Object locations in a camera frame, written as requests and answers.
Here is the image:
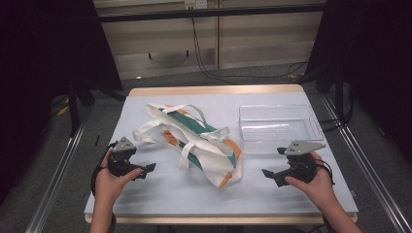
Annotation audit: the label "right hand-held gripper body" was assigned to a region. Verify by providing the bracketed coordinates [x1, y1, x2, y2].
[277, 140, 326, 183]

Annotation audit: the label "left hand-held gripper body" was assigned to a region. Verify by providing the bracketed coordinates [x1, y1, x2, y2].
[107, 136, 144, 178]

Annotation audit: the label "clear plastic bin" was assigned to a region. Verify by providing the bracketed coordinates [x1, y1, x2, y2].
[238, 104, 326, 154]

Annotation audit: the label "white teal orange tote bag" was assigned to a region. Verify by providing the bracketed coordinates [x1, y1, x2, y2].
[132, 102, 243, 189]

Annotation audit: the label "person's right hand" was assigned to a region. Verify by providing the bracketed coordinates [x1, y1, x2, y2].
[285, 151, 338, 213]

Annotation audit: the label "person's left hand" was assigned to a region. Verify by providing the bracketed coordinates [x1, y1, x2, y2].
[94, 157, 144, 208]

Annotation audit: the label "light blue table mat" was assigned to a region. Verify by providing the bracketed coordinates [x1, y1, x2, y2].
[84, 91, 359, 216]

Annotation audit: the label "black metal stand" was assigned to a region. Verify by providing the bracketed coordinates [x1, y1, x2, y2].
[66, 81, 83, 138]
[334, 67, 346, 123]

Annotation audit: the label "black curtain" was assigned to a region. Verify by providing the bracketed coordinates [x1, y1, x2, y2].
[305, 0, 412, 163]
[0, 0, 124, 206]

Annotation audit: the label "black horizontal bar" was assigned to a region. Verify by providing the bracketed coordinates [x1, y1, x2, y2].
[98, 3, 326, 23]

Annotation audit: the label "white power outlet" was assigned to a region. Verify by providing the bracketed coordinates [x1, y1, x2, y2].
[184, 0, 208, 10]

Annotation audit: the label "right hand-held gripper black cable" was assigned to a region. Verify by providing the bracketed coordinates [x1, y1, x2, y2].
[312, 158, 336, 233]

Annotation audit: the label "hand-held gripper black cable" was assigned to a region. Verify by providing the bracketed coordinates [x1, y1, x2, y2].
[90, 141, 119, 233]
[312, 158, 336, 233]

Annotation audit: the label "left hand-held gripper black cable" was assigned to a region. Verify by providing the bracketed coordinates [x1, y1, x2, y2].
[90, 141, 119, 233]

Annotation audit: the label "metal floor rail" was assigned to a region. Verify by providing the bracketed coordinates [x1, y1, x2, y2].
[24, 122, 86, 233]
[320, 95, 412, 233]

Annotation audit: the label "black floor cables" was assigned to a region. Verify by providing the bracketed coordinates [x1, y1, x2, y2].
[320, 82, 355, 134]

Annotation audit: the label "black wall cable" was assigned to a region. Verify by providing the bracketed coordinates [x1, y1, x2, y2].
[190, 17, 309, 85]

